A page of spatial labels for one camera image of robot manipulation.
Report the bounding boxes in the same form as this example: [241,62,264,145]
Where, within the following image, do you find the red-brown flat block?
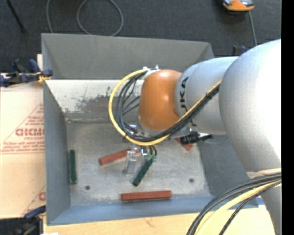
[174,137,195,152]
[98,148,142,166]
[120,190,173,202]

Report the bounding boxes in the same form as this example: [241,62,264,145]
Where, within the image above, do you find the black cylinder on white bracket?
[171,127,214,146]

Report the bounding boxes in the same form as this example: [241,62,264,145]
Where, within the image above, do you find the grey metal bin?
[41,32,263,226]

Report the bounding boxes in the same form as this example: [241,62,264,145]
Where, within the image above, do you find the dark green flat block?
[131,155,154,187]
[68,149,78,185]

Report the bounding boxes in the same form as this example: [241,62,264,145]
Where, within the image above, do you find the brown cardboard board red print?
[0,53,48,220]

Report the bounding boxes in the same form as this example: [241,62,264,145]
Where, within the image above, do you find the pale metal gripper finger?
[122,155,129,176]
[126,150,138,175]

